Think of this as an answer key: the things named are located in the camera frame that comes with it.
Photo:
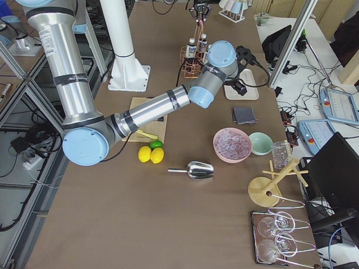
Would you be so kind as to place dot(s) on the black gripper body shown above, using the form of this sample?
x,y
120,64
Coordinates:
x,y
199,9

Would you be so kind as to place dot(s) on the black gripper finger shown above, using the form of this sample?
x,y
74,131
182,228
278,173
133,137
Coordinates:
x,y
204,17
195,17

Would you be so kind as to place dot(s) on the copper wire bottle basket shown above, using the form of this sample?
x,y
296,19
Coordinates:
x,y
191,67

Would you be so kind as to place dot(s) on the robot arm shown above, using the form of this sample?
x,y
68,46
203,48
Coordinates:
x,y
89,135

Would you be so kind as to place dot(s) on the tea bottle back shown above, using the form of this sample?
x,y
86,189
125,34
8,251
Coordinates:
x,y
201,48

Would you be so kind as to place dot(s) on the tea bottle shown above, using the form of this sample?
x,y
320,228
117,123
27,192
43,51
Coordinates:
x,y
191,48
201,48

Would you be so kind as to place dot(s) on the tea bottle front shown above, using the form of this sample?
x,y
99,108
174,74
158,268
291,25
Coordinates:
x,y
191,48

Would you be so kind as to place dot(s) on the white cup rack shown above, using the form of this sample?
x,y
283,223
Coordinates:
x,y
233,9

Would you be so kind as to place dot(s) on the cream rabbit tray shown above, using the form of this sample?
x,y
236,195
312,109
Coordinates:
x,y
247,92

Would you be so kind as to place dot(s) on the black equipment case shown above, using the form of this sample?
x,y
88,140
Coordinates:
x,y
274,43

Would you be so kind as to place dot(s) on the grey folded cloth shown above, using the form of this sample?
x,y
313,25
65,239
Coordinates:
x,y
243,115

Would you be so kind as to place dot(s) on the wooden cutting board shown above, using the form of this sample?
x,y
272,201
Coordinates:
x,y
155,128

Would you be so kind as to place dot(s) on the yellow plastic knife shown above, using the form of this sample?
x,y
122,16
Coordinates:
x,y
152,136

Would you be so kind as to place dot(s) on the pink bowl of ice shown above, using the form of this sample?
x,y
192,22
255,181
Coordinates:
x,y
232,145

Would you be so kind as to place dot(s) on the green lime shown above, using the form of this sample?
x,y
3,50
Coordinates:
x,y
155,144

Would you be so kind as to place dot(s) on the green bowl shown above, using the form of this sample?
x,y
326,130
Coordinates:
x,y
261,143

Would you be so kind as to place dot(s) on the lemon two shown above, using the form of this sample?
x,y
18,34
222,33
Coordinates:
x,y
157,155

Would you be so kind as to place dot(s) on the lemon one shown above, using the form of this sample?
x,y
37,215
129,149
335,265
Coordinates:
x,y
144,154

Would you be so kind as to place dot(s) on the steel ice scoop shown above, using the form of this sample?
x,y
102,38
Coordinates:
x,y
196,170

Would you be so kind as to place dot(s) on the clear tumbler glass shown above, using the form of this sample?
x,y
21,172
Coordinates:
x,y
280,154

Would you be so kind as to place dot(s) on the wooden glass stand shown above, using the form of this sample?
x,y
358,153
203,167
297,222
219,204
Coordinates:
x,y
265,192

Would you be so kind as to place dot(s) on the black monitor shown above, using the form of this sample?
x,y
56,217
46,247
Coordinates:
x,y
334,169

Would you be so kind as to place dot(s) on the upturned wine glass one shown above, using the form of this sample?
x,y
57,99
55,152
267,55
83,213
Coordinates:
x,y
270,226

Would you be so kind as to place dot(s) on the black framed tray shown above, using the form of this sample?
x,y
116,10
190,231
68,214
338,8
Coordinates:
x,y
303,246

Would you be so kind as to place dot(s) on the upturned wine glass two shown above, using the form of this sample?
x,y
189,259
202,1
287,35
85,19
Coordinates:
x,y
277,250

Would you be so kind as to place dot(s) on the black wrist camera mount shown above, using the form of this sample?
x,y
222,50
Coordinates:
x,y
245,57

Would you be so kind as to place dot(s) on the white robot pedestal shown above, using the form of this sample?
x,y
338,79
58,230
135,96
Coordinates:
x,y
128,74

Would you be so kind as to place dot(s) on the aluminium frame post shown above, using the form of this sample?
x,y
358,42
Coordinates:
x,y
299,25

